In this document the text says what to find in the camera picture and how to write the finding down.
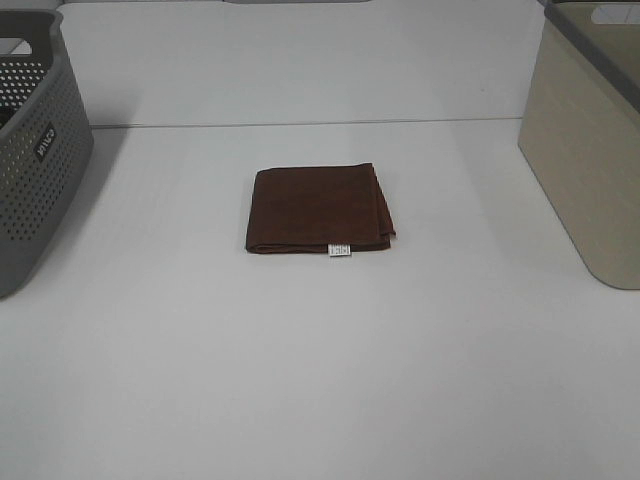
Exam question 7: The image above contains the grey perforated plastic basket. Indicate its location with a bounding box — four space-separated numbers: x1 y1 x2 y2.
1 9 94 297

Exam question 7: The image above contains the brown towel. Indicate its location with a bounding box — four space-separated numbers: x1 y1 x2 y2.
245 163 396 254

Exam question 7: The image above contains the beige plastic basket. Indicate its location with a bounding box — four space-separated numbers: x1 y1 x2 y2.
518 1 639 290

